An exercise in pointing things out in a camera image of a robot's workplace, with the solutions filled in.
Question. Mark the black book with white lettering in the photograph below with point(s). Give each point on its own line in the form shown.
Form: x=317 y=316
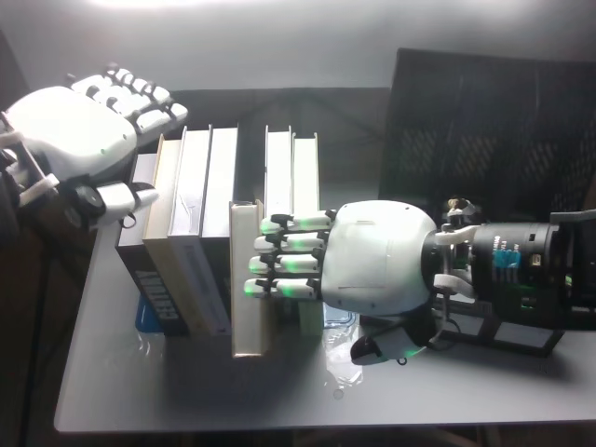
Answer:
x=158 y=302

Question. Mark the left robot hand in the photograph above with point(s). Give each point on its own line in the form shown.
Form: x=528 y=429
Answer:
x=70 y=125

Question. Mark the blue translucent bookend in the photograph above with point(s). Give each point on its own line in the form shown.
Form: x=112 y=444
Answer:
x=337 y=319
x=145 y=316

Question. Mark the black perforated file rack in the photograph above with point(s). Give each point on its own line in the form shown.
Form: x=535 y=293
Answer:
x=465 y=139

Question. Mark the cream book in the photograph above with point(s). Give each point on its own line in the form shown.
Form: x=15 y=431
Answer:
x=163 y=195

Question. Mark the pale green book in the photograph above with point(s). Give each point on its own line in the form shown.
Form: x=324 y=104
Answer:
x=305 y=177

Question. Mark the white creased book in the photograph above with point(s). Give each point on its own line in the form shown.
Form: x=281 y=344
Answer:
x=191 y=186

